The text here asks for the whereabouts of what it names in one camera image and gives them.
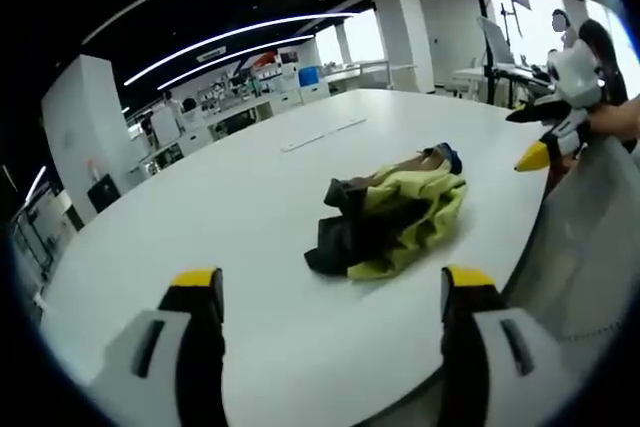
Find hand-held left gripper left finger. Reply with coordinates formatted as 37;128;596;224
88;266;227;427

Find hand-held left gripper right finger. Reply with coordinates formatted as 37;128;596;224
438;264;569;427

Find yellow-green and black garment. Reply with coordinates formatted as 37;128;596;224
303;141;469;283

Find person's right hand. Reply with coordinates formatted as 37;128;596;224
583;93;640;142

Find white desk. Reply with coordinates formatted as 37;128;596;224
452;63;551;99

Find white board on stand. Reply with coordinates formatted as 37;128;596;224
476;15;517;68

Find person's grey clothing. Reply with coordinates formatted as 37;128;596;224
499;139;640;348

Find black waste bin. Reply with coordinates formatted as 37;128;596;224
86;173;122;214

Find white cabinet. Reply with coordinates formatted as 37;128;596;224
298;82;332;104

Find blue screen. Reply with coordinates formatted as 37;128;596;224
298;66;322;89

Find long ceiling light strip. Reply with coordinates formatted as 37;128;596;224
123;11;362;87
156;34;317;92

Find white table cable cover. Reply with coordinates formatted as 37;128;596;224
279;118;369;154

